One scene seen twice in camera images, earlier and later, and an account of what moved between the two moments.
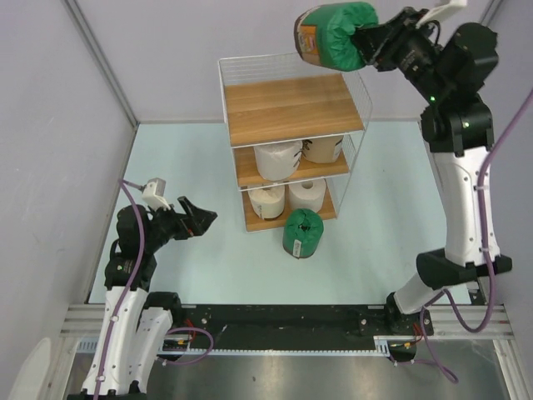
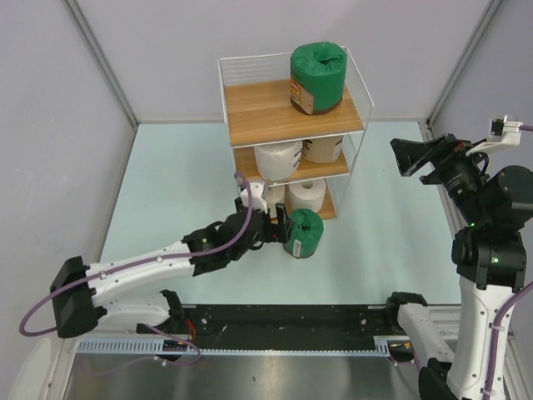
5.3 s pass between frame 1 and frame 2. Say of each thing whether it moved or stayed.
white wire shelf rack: stayed
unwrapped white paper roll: stayed
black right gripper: moved
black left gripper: moved
